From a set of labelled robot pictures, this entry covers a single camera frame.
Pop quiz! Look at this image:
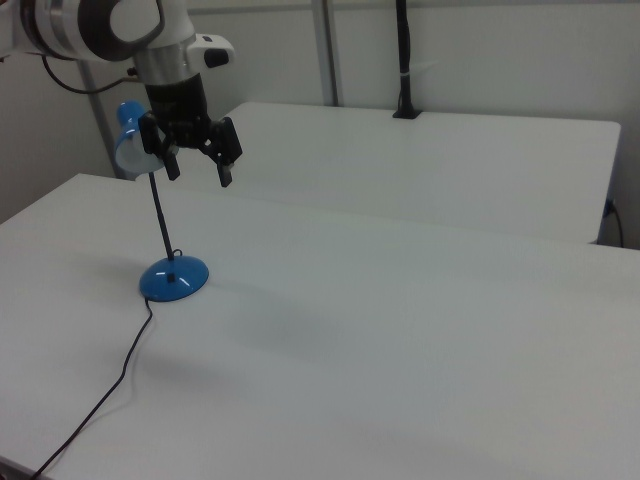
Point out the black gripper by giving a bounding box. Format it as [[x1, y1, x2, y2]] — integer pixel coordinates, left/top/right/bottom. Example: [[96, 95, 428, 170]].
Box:
[[138, 73, 245, 189]]

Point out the blue gooseneck desk lamp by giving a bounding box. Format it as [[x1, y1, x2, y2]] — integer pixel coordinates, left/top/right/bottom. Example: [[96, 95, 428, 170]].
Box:
[[113, 99, 211, 303]]

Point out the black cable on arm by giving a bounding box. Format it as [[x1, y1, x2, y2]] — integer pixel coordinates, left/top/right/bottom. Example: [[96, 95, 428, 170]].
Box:
[[41, 53, 139, 96]]

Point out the grey partition frame post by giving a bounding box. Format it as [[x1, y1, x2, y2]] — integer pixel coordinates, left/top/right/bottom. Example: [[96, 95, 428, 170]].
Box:
[[310, 0, 347, 108]]

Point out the black clamped camera pole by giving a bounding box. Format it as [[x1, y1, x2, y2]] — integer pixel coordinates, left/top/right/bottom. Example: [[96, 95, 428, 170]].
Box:
[[391, 0, 424, 121]]

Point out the black lamp power cord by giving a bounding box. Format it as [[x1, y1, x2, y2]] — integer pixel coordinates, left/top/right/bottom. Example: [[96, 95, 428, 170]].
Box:
[[33, 296, 156, 477]]

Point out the thin black wall cable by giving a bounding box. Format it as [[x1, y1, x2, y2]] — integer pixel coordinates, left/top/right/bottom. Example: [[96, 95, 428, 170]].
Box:
[[606, 198, 627, 248]]

